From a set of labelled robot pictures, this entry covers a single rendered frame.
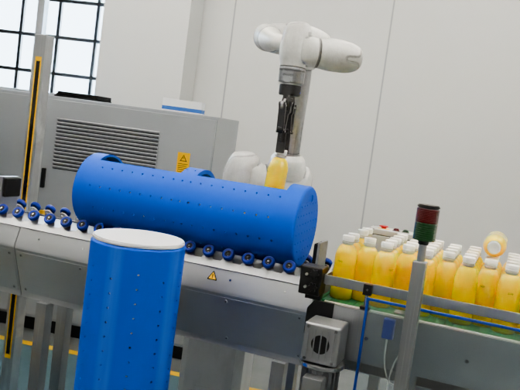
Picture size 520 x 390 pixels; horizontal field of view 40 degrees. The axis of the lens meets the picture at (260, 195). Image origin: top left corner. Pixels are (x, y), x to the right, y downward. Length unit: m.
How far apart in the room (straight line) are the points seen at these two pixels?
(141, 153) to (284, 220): 1.99
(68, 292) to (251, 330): 0.76
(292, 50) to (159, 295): 0.93
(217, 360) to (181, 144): 1.48
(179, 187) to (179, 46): 2.79
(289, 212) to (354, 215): 2.90
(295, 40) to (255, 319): 0.95
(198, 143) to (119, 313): 2.16
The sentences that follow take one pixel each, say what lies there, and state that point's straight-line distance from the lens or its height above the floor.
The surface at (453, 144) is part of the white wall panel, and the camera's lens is 5.22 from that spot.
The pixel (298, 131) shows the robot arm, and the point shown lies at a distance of 3.09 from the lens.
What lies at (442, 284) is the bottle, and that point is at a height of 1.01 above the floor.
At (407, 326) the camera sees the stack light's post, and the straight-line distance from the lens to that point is 2.07.
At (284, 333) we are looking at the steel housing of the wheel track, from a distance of 2.46.
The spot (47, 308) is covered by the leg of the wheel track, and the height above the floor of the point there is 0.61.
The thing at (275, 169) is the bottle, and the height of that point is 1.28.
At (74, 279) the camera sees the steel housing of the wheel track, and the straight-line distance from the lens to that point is 2.81.
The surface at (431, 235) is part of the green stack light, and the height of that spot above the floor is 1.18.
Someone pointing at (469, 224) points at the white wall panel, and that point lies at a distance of 5.25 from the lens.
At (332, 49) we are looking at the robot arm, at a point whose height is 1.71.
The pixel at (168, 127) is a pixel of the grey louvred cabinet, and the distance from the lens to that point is 4.19.
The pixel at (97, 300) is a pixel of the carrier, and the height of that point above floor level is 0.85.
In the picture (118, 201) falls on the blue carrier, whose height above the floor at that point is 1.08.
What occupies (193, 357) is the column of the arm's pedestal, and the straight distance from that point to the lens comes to 3.19.
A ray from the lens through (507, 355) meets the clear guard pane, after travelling 2.18.
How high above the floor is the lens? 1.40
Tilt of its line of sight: 5 degrees down
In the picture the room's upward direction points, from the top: 8 degrees clockwise
